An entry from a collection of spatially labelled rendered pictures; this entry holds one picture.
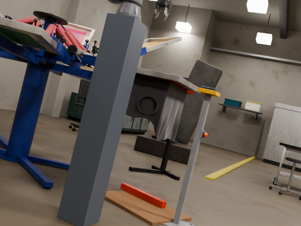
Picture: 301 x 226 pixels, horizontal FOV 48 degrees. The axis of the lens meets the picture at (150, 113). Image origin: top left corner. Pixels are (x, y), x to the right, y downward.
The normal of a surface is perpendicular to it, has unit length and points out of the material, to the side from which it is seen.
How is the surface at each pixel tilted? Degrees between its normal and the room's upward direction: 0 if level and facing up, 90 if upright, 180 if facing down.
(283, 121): 90
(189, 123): 90
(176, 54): 90
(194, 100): 90
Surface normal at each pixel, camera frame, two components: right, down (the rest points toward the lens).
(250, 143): -0.36, -0.08
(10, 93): 0.90, 0.23
